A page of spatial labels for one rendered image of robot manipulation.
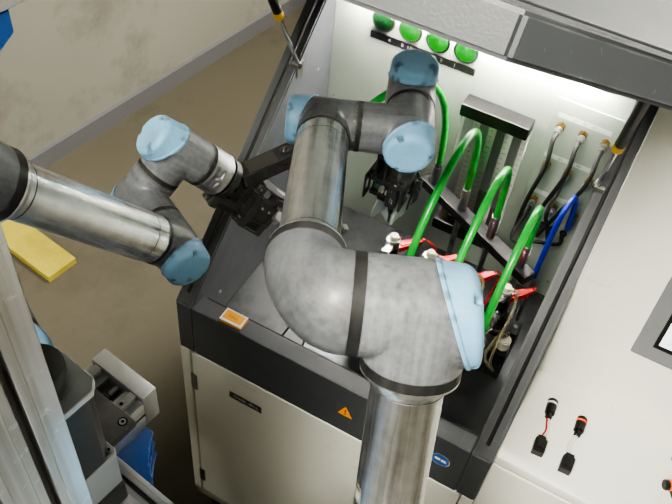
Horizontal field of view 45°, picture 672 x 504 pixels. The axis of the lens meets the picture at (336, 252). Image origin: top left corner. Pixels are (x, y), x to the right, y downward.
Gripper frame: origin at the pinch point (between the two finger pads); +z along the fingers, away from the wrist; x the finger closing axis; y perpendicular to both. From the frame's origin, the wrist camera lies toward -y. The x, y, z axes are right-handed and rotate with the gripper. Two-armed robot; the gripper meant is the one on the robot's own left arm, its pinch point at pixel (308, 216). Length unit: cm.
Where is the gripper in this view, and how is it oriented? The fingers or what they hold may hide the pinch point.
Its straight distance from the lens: 149.9
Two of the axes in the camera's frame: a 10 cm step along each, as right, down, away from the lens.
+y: -6.4, 7.5, 1.7
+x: 4.4, 5.4, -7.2
